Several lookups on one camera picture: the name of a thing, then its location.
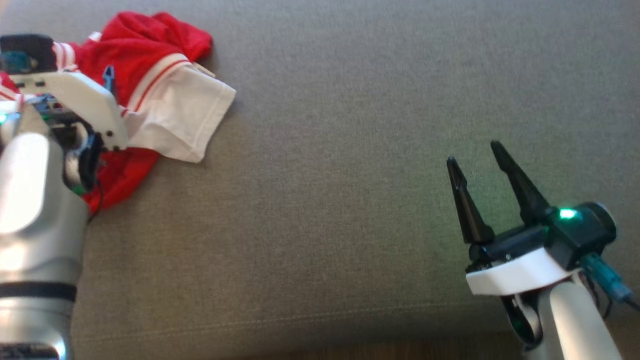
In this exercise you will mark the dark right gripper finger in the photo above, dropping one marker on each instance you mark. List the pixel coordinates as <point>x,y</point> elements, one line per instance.
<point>525,197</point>
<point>470,215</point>

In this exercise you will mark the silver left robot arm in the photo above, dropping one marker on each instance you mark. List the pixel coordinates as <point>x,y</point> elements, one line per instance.
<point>30,200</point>

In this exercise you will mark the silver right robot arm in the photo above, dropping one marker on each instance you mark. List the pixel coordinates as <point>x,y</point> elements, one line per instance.
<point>575,325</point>

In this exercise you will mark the large grey sofa seat cushion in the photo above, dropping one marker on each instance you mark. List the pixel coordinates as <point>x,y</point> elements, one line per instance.
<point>350,150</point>

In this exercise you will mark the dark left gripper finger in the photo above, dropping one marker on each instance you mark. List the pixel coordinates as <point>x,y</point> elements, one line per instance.
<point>110,80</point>

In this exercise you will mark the red white basketball jersey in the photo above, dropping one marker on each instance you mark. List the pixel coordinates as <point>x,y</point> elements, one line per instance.
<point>135,45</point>

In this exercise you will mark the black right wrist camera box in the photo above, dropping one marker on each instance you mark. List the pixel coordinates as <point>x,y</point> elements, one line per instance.
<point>585,235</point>

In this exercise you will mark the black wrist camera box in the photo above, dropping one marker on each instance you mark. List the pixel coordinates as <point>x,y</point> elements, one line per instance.
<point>30,50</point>
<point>585,235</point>

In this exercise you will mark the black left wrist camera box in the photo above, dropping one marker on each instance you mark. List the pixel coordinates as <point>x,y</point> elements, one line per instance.
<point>30,50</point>

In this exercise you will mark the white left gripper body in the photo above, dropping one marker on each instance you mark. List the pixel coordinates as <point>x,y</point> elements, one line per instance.
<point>85,92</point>

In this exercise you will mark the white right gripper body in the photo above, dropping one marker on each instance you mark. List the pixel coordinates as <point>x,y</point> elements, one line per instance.
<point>520,270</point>

